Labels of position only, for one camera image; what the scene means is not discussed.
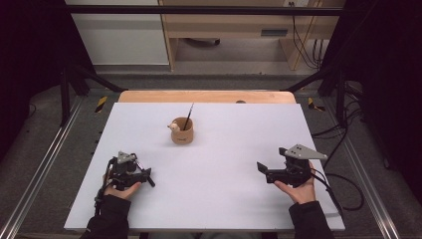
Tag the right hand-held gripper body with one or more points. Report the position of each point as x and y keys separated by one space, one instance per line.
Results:
x=297 y=166

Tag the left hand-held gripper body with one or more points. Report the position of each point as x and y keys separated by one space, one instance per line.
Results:
x=124 y=169

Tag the wooden cup with animal figure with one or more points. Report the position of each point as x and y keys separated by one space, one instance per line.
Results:
x=182 y=134

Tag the person's left hand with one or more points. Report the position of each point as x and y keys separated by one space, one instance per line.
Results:
x=124 y=192

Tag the person's right hand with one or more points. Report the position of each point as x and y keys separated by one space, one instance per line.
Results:
x=300 y=194

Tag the yellow clamp right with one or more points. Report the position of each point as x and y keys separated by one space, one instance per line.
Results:
x=313 y=104

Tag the black metal stand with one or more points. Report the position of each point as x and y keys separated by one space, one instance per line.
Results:
x=331 y=83
x=79 y=83

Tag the wooden table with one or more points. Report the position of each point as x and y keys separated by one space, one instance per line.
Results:
x=205 y=97

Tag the white cabinet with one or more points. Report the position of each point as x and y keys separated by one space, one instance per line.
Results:
x=122 y=36

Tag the dark curtain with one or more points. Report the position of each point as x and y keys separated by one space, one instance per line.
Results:
x=30 y=56
x=388 y=83

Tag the light wooden desk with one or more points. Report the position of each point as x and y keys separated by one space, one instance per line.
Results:
x=229 y=26

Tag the black metal crossbar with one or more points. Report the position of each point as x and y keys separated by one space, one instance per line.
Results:
x=199 y=10

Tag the aluminium rail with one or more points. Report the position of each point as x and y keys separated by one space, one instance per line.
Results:
x=368 y=186
x=43 y=166

